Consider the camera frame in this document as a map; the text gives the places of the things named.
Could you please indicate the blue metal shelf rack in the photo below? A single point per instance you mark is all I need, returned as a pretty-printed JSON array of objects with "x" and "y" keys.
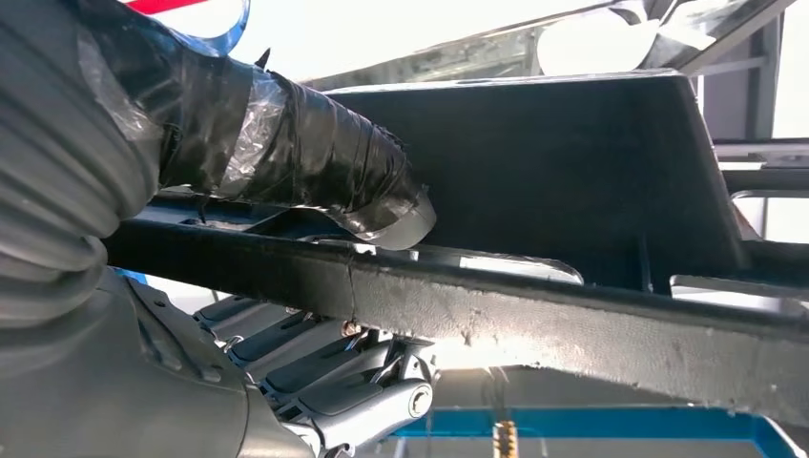
[{"x": 600, "y": 420}]

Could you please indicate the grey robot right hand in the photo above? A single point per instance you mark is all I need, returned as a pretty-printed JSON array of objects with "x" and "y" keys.
[{"x": 126, "y": 379}]

